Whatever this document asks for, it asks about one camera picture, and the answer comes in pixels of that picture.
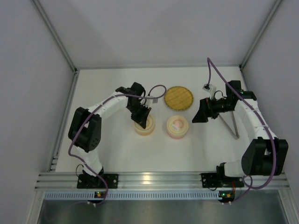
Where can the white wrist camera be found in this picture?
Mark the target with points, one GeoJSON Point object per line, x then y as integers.
{"type": "Point", "coordinates": [151, 101]}
{"type": "Point", "coordinates": [210, 89]}

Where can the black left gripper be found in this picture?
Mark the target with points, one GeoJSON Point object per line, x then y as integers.
{"type": "Point", "coordinates": [139, 112]}

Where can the pink lunch box bowl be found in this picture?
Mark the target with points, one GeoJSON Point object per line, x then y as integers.
{"type": "Point", "coordinates": [177, 134]}

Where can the round bamboo tray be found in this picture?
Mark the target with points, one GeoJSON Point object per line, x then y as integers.
{"type": "Point", "coordinates": [178, 98]}

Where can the slotted cable duct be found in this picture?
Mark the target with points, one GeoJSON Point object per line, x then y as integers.
{"type": "Point", "coordinates": [139, 195]}

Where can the aluminium mounting rail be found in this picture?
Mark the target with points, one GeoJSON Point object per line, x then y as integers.
{"type": "Point", "coordinates": [126, 181]}

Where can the stainless steel tongs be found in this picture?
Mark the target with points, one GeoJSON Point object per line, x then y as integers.
{"type": "Point", "coordinates": [229, 121]}

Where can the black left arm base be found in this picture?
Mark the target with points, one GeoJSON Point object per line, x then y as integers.
{"type": "Point", "coordinates": [86, 181]}

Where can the cream lid pink handle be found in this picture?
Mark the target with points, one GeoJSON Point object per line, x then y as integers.
{"type": "Point", "coordinates": [177, 122]}

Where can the left aluminium frame post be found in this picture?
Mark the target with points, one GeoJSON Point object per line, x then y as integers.
{"type": "Point", "coordinates": [53, 33]}

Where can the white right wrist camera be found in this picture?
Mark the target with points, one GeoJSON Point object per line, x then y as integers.
{"type": "Point", "coordinates": [210, 89]}

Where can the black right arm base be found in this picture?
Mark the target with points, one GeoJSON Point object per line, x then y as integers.
{"type": "Point", "coordinates": [218, 179]}

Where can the cream lid orange handle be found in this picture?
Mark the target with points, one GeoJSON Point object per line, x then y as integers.
{"type": "Point", "coordinates": [150, 124]}

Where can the aluminium frame post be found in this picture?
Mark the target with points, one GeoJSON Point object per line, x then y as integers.
{"type": "Point", "coordinates": [261, 31]}
{"type": "Point", "coordinates": [53, 33]}

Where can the yellow lunch box bowl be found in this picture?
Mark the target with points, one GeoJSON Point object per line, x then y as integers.
{"type": "Point", "coordinates": [144, 132]}

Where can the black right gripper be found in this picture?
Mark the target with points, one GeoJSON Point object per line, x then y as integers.
{"type": "Point", "coordinates": [208, 107]}

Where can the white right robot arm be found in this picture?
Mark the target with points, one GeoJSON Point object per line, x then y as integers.
{"type": "Point", "coordinates": [266, 153]}

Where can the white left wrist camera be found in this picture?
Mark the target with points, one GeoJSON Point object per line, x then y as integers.
{"type": "Point", "coordinates": [151, 101]}

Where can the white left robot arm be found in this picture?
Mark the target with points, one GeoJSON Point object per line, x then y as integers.
{"type": "Point", "coordinates": [86, 125]}

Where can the right aluminium frame post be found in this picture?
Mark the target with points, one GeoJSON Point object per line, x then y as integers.
{"type": "Point", "coordinates": [261, 31]}

